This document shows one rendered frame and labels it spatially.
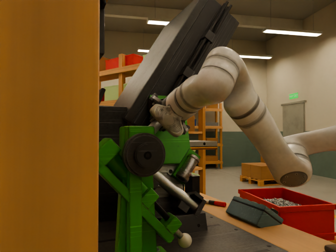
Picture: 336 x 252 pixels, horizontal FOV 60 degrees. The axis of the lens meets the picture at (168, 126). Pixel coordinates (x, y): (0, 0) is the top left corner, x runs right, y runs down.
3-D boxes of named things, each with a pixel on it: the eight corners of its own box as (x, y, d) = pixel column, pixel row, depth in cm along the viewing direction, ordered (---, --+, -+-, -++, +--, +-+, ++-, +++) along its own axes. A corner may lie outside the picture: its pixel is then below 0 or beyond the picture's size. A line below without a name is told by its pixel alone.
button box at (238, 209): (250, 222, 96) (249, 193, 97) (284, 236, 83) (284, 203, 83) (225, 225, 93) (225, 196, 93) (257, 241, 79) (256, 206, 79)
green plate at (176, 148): (180, 167, 93) (174, 105, 99) (192, 162, 86) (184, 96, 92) (146, 169, 89) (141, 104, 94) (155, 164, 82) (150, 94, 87)
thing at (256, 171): (279, 178, 757) (279, 149, 759) (303, 183, 681) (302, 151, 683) (239, 181, 717) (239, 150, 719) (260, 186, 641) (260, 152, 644)
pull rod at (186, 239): (187, 244, 60) (187, 215, 60) (194, 249, 57) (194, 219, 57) (162, 248, 57) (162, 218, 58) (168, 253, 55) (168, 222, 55)
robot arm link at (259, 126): (225, 131, 58) (223, 104, 64) (283, 195, 71) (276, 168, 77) (268, 111, 53) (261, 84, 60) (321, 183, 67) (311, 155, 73)
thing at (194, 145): (196, 147, 120) (196, 140, 120) (217, 149, 105) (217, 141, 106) (101, 149, 105) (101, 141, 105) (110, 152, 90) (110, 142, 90)
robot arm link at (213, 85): (193, 124, 63) (208, 94, 67) (235, 99, 50) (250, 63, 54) (167, 107, 62) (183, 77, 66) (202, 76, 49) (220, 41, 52)
